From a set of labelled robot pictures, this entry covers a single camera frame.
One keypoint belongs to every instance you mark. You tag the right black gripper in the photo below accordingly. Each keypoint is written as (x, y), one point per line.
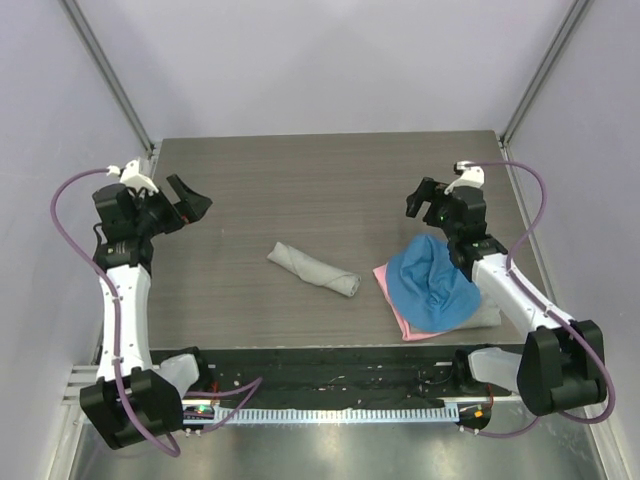
(426, 192)

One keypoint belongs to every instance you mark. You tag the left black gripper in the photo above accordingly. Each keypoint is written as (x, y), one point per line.
(191, 206)

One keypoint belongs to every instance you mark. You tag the grey cloth napkin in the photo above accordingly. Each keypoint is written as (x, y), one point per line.
(313, 271)

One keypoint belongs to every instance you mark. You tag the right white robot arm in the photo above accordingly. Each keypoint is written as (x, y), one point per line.
(561, 366)

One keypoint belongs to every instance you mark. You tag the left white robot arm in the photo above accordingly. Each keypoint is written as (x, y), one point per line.
(132, 397)

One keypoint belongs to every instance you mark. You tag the blue cloth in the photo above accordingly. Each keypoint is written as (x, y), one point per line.
(424, 250)

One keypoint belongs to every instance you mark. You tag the grey folded cloth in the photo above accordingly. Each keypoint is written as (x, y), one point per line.
(487, 315)

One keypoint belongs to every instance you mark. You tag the pink cloth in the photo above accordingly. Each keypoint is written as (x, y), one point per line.
(427, 301)

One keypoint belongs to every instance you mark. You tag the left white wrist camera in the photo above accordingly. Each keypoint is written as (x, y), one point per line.
(132, 177)

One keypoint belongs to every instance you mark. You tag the left aluminium frame post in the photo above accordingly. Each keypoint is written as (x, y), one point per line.
(92, 45)

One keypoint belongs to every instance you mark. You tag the aluminium frame post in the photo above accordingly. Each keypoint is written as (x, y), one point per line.
(92, 45)
(559, 42)

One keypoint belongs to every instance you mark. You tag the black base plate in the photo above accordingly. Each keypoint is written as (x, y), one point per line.
(338, 378)

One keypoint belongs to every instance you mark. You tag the aluminium front rail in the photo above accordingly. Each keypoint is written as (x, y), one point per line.
(81, 376)

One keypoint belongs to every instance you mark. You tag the white slotted cable duct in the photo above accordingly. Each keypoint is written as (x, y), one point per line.
(447, 414)

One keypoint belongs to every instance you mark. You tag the right aluminium frame post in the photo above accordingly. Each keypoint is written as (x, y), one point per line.
(559, 42)

